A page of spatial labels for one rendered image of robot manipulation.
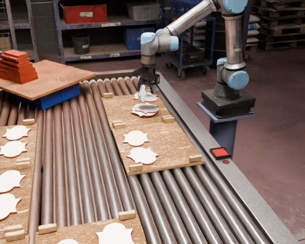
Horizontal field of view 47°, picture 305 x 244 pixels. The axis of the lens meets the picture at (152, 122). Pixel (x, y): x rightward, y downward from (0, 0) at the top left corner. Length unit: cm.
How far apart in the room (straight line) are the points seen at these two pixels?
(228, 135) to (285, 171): 119
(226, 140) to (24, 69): 130
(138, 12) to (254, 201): 492
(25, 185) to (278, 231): 96
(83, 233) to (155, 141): 66
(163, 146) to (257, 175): 166
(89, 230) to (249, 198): 62
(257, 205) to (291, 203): 158
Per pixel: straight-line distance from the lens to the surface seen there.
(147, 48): 183
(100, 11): 589
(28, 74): 228
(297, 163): 350
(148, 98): 194
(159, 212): 133
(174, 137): 176
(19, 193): 148
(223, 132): 225
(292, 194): 309
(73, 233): 126
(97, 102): 220
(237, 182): 152
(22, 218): 137
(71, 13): 583
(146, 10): 609
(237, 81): 199
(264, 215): 139
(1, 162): 170
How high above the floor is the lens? 180
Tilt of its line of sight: 27 degrees down
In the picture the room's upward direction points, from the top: straight up
